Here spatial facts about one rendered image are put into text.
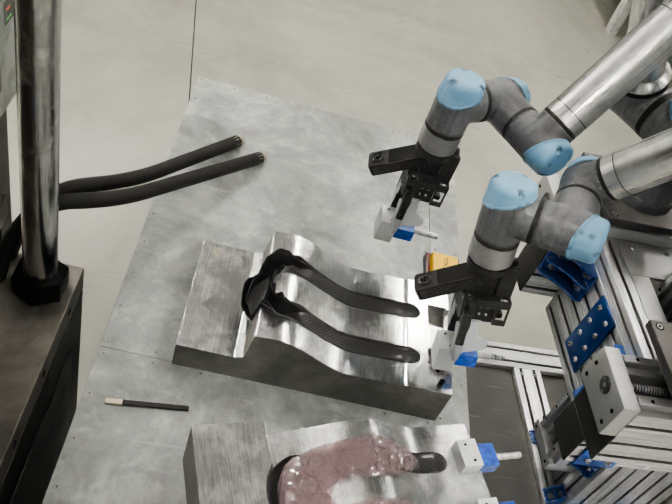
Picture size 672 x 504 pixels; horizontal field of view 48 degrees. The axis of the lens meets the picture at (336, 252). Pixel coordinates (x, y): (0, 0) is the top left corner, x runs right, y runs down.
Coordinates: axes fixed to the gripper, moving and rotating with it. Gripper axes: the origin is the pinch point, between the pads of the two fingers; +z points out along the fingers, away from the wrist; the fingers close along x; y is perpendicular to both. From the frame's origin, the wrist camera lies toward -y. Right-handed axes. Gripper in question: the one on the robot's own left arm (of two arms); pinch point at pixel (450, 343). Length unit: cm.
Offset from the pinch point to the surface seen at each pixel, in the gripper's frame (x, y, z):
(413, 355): 0.7, -5.7, 5.0
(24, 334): -5, -75, 6
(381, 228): 26.0, -13.3, -4.9
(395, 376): -4.9, -9.2, 5.2
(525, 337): 105, 57, 90
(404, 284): 17.8, -7.4, 2.2
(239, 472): -30.7, -33.7, 3.0
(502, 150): 215, 59, 74
